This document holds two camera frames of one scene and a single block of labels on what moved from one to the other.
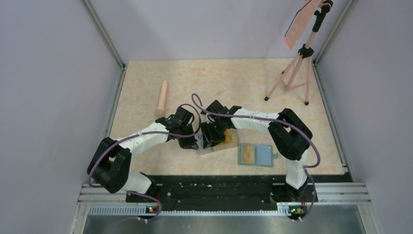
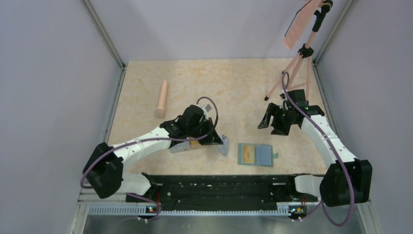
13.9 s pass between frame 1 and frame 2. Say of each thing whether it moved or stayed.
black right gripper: moved
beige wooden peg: stayed
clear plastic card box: moved
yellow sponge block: stayed
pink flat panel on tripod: stayed
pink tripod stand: stayed
